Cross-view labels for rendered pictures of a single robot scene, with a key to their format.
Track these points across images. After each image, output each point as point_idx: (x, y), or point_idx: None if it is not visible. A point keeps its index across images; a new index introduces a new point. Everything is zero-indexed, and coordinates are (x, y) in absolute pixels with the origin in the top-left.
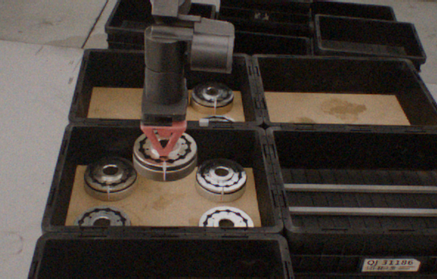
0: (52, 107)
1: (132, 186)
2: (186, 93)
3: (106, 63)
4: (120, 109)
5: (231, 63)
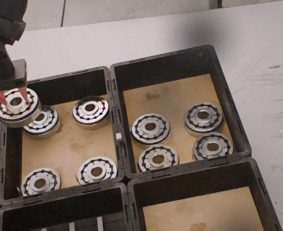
0: (230, 70)
1: (83, 125)
2: (8, 82)
3: (212, 64)
4: (182, 97)
5: None
